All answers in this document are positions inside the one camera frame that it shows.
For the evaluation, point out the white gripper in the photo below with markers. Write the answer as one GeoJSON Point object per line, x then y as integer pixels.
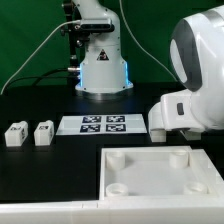
{"type": "Point", "coordinates": [173, 112]}

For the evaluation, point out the white square tabletop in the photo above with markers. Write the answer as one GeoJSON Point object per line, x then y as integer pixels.
{"type": "Point", "coordinates": [144, 172]}

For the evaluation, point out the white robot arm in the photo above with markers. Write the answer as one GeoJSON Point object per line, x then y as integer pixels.
{"type": "Point", "coordinates": [197, 57]}

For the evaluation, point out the white L-shaped fence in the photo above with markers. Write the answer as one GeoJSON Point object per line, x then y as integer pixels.
{"type": "Point", "coordinates": [194, 209]}

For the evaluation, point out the white marker sheet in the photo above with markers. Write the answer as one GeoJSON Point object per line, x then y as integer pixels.
{"type": "Point", "coordinates": [102, 124]}

